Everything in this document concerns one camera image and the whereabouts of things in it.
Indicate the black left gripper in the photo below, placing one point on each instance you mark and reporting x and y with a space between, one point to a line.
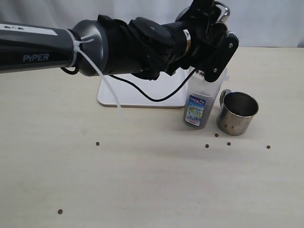
203 56

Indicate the steel mug poured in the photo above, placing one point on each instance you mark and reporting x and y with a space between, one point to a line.
230 101

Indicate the steel mug with pellets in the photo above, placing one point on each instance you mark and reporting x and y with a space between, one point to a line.
225 13

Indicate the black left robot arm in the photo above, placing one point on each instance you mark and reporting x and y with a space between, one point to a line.
142 47

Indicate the clear plastic jar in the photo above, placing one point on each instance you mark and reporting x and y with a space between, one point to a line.
214 87

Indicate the white plastic tray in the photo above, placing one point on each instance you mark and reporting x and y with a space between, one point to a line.
130 97

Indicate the white zip tie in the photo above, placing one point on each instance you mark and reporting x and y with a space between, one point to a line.
77 49

